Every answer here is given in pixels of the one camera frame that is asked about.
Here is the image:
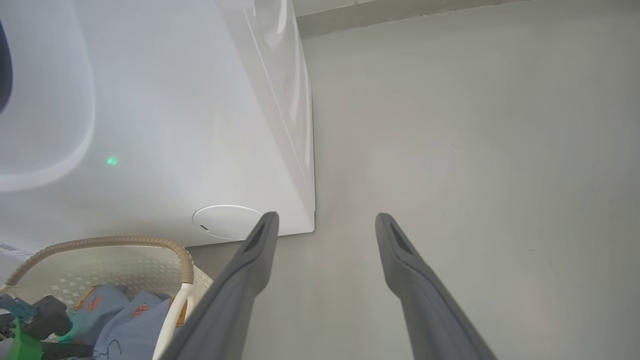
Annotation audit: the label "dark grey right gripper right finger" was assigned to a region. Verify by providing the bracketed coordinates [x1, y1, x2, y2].
[375, 212, 498, 360]

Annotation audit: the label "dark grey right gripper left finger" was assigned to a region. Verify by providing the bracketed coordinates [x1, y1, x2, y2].
[160, 211, 280, 360]

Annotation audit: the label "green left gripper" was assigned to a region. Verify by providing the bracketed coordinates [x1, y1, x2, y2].
[4, 319, 45, 360]

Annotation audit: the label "blue clothes with orange print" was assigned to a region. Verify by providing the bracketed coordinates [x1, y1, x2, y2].
[65, 284, 188, 360]

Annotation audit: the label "cream perforated laundry basket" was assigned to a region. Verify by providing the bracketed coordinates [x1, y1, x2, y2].
[0, 236, 216, 360]

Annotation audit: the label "white washing machine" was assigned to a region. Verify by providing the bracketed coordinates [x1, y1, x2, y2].
[0, 0, 316, 261]

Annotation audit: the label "round white filter cover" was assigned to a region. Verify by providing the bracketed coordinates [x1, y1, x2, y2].
[193, 204, 266, 241]

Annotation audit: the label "teal left cable connector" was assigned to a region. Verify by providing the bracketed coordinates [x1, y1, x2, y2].
[0, 293, 39, 322]

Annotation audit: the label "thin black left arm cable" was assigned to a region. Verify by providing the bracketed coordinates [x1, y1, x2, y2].
[95, 339, 124, 360]

